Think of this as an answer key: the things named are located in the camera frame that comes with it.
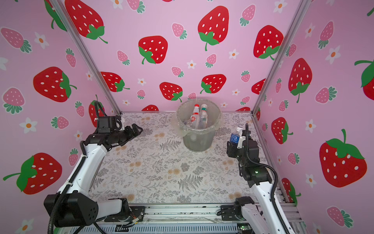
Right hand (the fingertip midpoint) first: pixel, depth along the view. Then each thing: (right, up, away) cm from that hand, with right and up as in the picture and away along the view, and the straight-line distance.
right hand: (230, 143), depth 76 cm
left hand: (-51, +6, +5) cm, 52 cm away
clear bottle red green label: (-14, +15, +12) cm, 24 cm away
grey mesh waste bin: (-15, +1, +11) cm, 19 cm away
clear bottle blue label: (+1, +4, -5) cm, 7 cm away
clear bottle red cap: (-19, +14, +12) cm, 27 cm away
